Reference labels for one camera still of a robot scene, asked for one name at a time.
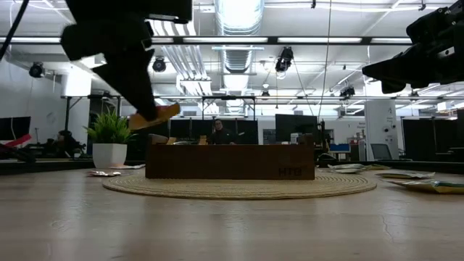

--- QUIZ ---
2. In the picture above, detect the long overhead light bar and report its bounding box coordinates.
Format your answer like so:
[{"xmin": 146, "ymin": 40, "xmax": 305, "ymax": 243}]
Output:
[{"xmin": 0, "ymin": 35, "xmax": 414, "ymax": 46}]

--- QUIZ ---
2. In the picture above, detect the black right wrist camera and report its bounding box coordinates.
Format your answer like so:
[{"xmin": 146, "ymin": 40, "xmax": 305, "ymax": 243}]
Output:
[{"xmin": 405, "ymin": 7, "xmax": 442, "ymax": 46}]

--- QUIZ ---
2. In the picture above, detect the round woven placemat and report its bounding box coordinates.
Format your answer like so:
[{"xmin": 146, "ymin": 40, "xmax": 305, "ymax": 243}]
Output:
[{"xmin": 101, "ymin": 169, "xmax": 378, "ymax": 201}]

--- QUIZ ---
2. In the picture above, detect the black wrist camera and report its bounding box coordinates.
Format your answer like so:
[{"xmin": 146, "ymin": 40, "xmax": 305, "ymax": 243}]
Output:
[
  {"xmin": 146, "ymin": 0, "xmax": 194, "ymax": 23},
  {"xmin": 405, "ymin": 7, "xmax": 442, "ymax": 46}
]

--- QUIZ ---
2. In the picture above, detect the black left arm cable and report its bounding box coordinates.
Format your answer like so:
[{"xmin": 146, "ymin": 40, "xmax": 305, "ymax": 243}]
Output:
[{"xmin": 0, "ymin": 0, "xmax": 30, "ymax": 62}]

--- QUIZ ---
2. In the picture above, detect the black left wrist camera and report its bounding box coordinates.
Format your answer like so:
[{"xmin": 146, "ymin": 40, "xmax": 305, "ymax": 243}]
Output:
[{"xmin": 146, "ymin": 0, "xmax": 194, "ymax": 23}]

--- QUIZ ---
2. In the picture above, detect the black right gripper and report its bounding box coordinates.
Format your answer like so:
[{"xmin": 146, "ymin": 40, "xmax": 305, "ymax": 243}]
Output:
[{"xmin": 362, "ymin": 43, "xmax": 464, "ymax": 94}]

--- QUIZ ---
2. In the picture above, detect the black partition wall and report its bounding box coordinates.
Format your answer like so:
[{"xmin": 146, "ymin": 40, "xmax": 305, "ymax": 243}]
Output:
[
  {"xmin": 402, "ymin": 118, "xmax": 457, "ymax": 161},
  {"xmin": 125, "ymin": 118, "xmax": 259, "ymax": 160}
]

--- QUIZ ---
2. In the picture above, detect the brown wooden tea box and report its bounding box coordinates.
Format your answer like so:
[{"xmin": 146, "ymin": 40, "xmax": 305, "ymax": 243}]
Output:
[{"xmin": 145, "ymin": 133, "xmax": 316, "ymax": 181}]

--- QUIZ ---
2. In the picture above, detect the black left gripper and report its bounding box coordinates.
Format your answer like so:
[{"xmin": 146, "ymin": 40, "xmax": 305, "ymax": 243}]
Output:
[{"xmin": 60, "ymin": 0, "xmax": 160, "ymax": 120}]

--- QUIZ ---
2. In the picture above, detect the silver ventilation duct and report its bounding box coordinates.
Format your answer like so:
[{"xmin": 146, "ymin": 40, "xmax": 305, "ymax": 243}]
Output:
[{"xmin": 213, "ymin": 0, "xmax": 265, "ymax": 75}]

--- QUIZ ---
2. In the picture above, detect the green plant white pot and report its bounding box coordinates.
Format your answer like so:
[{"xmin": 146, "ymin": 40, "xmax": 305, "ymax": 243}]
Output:
[{"xmin": 83, "ymin": 107, "xmax": 138, "ymax": 170}]

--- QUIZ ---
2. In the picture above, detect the grey office chair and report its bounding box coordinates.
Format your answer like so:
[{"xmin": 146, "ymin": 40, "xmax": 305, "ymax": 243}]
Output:
[{"xmin": 370, "ymin": 143, "xmax": 394, "ymax": 162}]

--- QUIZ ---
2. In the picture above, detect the red bar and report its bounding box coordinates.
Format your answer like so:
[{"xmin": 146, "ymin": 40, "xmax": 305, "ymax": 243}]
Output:
[{"xmin": 0, "ymin": 133, "xmax": 32, "ymax": 149}]

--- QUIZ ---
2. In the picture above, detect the black monitor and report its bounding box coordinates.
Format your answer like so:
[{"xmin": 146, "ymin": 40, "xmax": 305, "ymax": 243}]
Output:
[
  {"xmin": 274, "ymin": 113, "xmax": 319, "ymax": 143},
  {"xmin": 0, "ymin": 116, "xmax": 32, "ymax": 142}
]

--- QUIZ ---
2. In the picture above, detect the white pillar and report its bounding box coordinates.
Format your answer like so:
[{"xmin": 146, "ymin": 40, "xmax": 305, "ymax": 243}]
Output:
[{"xmin": 364, "ymin": 99, "xmax": 399, "ymax": 161}]

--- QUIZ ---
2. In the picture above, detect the thin hanging cable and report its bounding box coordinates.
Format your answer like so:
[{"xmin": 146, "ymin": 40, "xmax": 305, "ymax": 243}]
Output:
[{"xmin": 317, "ymin": 0, "xmax": 333, "ymax": 120}]

